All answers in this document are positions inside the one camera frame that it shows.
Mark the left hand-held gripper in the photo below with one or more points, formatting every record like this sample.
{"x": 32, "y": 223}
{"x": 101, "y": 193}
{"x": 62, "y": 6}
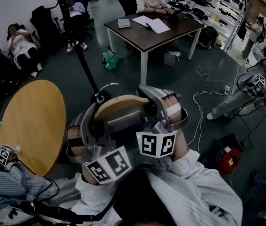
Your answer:
{"x": 109, "y": 165}

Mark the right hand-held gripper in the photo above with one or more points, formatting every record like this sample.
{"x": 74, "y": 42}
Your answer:
{"x": 156, "y": 145}

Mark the wooden clothes hanger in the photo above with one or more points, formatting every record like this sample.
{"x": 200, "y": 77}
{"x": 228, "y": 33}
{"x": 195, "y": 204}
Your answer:
{"x": 123, "y": 101}

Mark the person's right forearm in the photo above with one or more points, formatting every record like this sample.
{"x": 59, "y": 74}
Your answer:
{"x": 182, "y": 142}

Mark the person's left forearm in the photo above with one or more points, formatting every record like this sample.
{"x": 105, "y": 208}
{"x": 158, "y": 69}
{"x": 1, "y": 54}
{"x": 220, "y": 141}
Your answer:
{"x": 93, "y": 192}

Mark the person's right hand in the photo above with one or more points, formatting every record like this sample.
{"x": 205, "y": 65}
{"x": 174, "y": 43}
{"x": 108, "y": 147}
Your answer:
{"x": 172, "y": 99}

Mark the person's left hand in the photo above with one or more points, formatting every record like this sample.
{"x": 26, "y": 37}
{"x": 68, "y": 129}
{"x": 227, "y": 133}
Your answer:
{"x": 75, "y": 132}

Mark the grey tote bag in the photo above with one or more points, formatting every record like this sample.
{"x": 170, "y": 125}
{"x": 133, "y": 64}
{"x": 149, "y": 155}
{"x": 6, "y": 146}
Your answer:
{"x": 171, "y": 58}

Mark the round wooden table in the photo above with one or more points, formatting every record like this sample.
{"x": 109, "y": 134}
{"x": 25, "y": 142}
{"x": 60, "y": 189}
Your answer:
{"x": 32, "y": 126}

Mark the green bag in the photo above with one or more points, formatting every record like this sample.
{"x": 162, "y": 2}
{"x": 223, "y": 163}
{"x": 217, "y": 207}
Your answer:
{"x": 110, "y": 60}

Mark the black coat rack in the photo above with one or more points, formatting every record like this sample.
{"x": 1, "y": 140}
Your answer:
{"x": 85, "y": 65}

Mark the dark rectangular table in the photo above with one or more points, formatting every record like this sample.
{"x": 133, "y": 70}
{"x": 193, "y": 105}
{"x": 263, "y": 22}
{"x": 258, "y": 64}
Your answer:
{"x": 154, "y": 37}

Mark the white power strip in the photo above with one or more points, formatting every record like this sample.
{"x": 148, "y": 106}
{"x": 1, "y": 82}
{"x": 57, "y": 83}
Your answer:
{"x": 227, "y": 89}

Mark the white paper sheets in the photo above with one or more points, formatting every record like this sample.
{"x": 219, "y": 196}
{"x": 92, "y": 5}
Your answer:
{"x": 153, "y": 23}

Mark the black flat box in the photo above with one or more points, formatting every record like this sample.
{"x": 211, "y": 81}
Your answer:
{"x": 230, "y": 140}

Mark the black backpack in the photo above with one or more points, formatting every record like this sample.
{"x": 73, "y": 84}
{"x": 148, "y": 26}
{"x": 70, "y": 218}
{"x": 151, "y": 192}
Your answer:
{"x": 208, "y": 37}

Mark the grey-blue notebook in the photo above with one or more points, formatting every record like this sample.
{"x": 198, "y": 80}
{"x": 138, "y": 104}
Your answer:
{"x": 124, "y": 23}

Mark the black laptop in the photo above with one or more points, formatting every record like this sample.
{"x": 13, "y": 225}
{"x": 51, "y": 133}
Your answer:
{"x": 170, "y": 13}

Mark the person's white striped shirt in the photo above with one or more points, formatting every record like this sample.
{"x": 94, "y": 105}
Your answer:
{"x": 194, "y": 196}

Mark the white shelving rack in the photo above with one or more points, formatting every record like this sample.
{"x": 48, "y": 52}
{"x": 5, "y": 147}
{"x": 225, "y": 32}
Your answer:
{"x": 218, "y": 1}

